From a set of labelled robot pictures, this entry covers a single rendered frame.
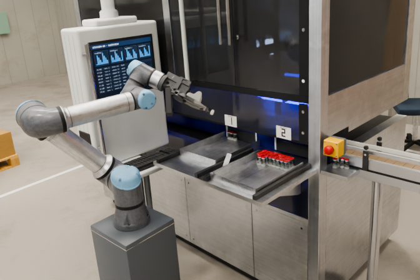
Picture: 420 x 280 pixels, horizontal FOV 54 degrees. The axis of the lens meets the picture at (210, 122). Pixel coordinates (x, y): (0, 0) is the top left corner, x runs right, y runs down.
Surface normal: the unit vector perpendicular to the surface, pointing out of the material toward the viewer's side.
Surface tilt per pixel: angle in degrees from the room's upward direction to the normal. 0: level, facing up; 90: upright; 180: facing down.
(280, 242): 90
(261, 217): 90
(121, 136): 90
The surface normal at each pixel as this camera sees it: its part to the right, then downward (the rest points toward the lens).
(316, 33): -0.71, 0.26
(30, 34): 0.73, 0.15
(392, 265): -0.07, -0.95
